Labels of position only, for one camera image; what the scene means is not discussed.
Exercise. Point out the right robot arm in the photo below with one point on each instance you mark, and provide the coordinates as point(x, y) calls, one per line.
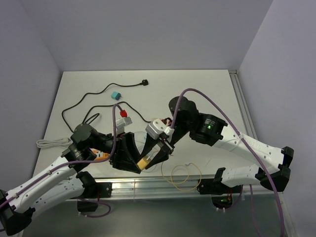
point(269, 168)

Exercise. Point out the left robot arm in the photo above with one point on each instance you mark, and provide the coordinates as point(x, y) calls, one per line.
point(65, 178)

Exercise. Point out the orange power strip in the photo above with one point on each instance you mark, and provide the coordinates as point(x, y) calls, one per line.
point(100, 156)

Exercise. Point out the aluminium front rail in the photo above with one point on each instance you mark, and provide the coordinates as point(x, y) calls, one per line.
point(146, 188)

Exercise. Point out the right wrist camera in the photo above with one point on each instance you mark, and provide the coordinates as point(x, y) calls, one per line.
point(157, 128)

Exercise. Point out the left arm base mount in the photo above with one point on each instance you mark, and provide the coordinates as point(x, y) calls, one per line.
point(98, 191)

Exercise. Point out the aluminium rail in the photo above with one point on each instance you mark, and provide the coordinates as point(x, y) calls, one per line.
point(146, 188)
point(247, 121)

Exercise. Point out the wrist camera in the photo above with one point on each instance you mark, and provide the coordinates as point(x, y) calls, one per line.
point(157, 128)
point(122, 122)

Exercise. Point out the small teal plug adapter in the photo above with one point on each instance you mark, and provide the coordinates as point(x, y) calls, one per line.
point(116, 95)

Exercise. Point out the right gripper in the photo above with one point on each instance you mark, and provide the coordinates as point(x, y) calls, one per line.
point(162, 155)

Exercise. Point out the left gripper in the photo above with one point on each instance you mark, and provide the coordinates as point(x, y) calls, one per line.
point(126, 153)

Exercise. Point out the aluminium right rail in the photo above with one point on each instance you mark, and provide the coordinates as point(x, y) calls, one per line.
point(247, 121)

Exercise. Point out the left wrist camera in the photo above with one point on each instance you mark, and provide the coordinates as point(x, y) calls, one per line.
point(122, 122)

